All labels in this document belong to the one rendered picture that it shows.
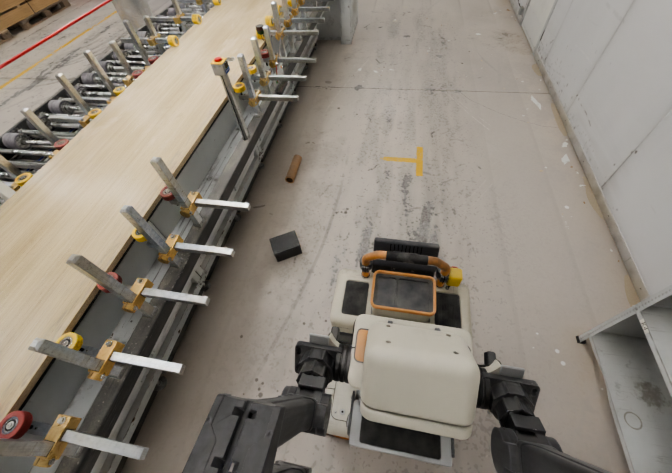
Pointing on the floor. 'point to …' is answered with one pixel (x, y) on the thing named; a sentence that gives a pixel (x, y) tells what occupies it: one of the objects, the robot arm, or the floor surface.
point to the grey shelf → (639, 379)
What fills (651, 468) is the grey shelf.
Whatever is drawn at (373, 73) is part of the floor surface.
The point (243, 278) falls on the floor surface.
